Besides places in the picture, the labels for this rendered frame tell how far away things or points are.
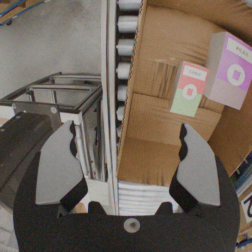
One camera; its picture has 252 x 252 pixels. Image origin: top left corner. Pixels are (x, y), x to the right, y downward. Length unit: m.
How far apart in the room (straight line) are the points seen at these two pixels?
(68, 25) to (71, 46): 0.21
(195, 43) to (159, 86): 0.15
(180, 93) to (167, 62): 0.08
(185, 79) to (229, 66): 0.11
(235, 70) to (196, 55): 0.10
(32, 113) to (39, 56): 1.00
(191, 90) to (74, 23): 1.11
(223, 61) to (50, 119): 0.53
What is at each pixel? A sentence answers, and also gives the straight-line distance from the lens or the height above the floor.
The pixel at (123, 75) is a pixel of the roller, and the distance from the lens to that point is 0.35.
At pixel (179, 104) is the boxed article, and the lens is 0.33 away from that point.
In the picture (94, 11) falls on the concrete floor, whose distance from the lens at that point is 1.21.
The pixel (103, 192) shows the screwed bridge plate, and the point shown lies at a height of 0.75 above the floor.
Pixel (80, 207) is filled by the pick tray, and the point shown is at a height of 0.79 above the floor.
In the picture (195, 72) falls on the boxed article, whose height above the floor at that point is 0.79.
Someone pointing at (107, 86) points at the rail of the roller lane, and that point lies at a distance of 0.38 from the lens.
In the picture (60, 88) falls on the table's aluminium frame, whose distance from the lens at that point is 0.83.
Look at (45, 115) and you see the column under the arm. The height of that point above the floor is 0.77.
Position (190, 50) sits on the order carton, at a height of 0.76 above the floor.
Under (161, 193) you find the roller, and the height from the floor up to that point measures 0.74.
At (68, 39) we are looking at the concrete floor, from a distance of 1.27.
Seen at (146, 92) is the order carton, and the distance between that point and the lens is 0.35.
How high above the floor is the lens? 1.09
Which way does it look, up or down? 57 degrees down
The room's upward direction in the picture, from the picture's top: 167 degrees counter-clockwise
